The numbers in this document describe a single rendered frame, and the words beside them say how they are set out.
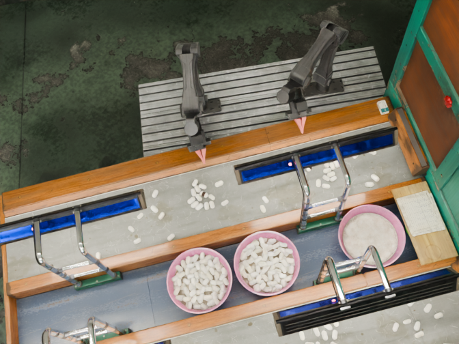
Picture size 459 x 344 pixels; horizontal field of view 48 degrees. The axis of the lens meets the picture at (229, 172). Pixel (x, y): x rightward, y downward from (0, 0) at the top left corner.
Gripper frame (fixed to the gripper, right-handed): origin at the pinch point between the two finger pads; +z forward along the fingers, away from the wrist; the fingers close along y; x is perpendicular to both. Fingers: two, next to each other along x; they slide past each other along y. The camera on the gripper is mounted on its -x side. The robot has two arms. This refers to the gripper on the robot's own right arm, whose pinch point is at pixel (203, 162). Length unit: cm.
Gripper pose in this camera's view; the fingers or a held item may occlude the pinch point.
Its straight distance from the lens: 223.5
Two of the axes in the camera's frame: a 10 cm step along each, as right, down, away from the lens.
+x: -0.9, -2.8, 9.6
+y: 9.7, -2.5, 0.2
